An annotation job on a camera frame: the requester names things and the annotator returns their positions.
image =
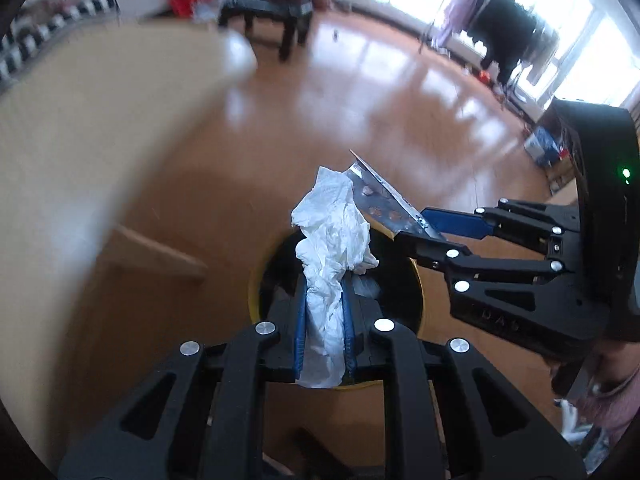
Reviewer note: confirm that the yellow rimmed trash bin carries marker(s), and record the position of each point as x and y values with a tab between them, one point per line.
392	290

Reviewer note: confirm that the green white paper box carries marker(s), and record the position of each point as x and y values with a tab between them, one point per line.
378	199

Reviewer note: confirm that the dark clothes on rack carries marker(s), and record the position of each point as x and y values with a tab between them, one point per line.
506	29

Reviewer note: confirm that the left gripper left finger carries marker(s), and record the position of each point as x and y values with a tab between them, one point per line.
200	414

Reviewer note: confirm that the pink sleeve forearm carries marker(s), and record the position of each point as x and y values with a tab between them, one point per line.
611	410

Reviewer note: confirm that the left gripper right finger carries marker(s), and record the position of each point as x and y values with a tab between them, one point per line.
448	413

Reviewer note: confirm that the white tissue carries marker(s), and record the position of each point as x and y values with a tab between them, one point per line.
336	239

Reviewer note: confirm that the black low table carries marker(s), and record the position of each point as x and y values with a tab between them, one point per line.
294	15

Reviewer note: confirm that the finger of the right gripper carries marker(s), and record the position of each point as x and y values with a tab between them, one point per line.
535	226
494	280

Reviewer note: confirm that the person right hand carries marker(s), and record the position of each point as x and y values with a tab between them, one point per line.
610	362

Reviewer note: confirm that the striped black white sofa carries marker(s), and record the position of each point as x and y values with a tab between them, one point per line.
23	44

